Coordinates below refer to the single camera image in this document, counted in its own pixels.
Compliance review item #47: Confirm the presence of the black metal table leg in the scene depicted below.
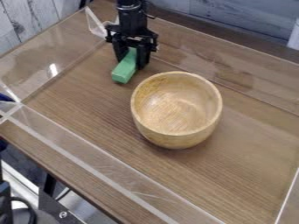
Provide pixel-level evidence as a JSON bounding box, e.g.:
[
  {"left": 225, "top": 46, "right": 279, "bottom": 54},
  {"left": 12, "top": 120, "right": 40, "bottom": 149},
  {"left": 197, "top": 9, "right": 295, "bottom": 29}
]
[{"left": 43, "top": 174, "right": 58, "bottom": 197}]

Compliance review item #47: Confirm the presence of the green rectangular block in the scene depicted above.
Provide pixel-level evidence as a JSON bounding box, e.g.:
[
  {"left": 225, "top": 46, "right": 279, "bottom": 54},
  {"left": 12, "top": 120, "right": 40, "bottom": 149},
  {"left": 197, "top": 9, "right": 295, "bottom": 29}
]
[{"left": 111, "top": 48, "right": 137, "bottom": 84}]

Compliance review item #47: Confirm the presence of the grey metal bracket with screw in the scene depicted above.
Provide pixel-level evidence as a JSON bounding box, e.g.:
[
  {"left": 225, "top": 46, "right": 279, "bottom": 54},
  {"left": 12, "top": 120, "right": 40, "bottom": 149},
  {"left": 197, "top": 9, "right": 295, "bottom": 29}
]
[{"left": 36, "top": 191, "right": 87, "bottom": 224}]

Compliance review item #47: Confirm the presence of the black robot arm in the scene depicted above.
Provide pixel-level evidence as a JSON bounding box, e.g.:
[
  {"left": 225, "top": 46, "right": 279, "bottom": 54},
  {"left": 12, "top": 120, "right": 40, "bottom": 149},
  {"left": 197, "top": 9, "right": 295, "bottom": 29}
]
[{"left": 106, "top": 0, "right": 159, "bottom": 69}]

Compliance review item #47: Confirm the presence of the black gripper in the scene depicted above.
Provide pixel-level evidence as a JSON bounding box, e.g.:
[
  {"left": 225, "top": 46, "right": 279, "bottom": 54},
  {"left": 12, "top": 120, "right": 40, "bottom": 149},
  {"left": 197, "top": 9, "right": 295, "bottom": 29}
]
[{"left": 105, "top": 8, "right": 159, "bottom": 70}]

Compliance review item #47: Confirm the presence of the clear acrylic enclosure wall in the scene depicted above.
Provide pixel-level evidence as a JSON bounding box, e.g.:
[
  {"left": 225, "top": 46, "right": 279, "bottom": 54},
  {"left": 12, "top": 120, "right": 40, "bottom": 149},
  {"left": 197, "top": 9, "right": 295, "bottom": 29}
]
[{"left": 0, "top": 11, "right": 299, "bottom": 224}]

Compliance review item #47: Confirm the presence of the brown wooden bowl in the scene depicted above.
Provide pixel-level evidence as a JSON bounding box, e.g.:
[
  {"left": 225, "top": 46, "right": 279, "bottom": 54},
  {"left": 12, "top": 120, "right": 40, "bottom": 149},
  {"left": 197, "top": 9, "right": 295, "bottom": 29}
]
[{"left": 131, "top": 71, "right": 223, "bottom": 150}]

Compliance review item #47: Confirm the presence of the black cable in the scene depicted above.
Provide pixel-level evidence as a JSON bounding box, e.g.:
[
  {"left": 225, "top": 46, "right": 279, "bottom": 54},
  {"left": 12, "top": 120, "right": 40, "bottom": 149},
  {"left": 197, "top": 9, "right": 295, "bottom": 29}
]
[{"left": 7, "top": 197, "right": 39, "bottom": 224}]

